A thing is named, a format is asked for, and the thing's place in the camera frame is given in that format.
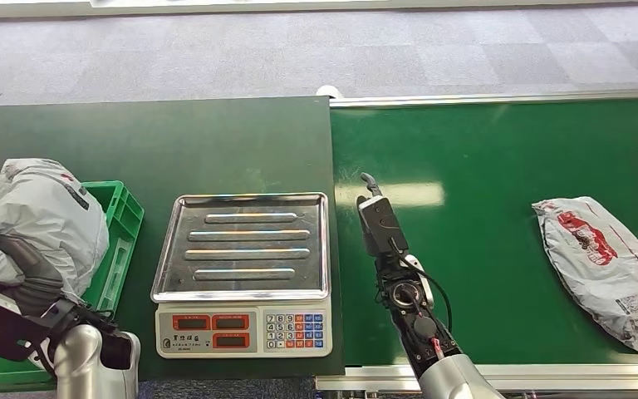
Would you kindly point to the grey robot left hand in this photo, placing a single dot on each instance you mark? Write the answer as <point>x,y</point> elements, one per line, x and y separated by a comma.
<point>35,286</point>

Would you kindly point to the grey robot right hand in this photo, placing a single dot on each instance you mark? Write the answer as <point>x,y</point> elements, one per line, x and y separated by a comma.
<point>371,184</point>

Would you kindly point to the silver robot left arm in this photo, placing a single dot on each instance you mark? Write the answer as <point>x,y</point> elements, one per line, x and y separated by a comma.
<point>85,358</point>

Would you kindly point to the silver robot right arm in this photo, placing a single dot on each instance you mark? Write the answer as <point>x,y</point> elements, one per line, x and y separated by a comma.
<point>429,341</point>

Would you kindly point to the white round conveyor end cap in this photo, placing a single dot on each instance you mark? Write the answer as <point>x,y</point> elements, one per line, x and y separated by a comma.
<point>330,91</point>

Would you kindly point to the green conveyor belt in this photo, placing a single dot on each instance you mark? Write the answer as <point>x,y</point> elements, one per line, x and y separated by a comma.
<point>489,165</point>

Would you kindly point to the grey red-printed courier package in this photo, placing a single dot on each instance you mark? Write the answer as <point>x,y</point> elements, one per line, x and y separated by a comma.
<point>599,259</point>

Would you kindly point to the green plastic crate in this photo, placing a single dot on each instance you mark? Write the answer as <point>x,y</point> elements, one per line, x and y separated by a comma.
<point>121,231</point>

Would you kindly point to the steel weighing tray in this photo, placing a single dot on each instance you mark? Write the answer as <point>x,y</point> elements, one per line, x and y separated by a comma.
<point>247,242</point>

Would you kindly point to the white electronic scale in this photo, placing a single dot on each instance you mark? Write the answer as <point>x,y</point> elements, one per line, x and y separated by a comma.
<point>286,330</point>

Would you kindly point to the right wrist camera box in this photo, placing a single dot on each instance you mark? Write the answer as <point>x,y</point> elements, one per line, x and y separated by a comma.
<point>382,226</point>

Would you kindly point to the aluminium conveyor side rail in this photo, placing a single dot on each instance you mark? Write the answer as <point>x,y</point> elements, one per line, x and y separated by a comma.
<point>572,377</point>
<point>489,99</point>

